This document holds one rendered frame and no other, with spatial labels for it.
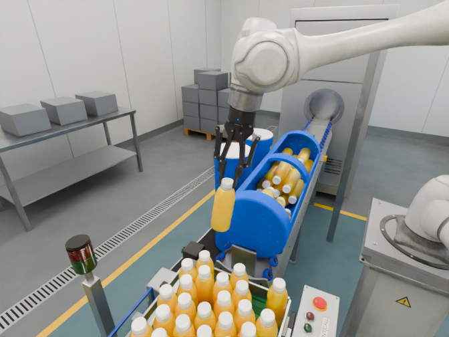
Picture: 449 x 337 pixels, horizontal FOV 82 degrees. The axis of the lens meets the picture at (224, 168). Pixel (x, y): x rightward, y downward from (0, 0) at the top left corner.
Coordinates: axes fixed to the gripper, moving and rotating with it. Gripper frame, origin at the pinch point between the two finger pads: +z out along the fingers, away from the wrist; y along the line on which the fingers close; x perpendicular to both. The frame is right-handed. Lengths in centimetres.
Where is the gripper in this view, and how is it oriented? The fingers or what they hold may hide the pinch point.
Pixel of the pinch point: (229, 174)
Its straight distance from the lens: 78.3
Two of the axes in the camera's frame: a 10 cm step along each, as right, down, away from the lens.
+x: -3.0, 3.3, -8.9
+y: -9.4, -2.8, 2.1
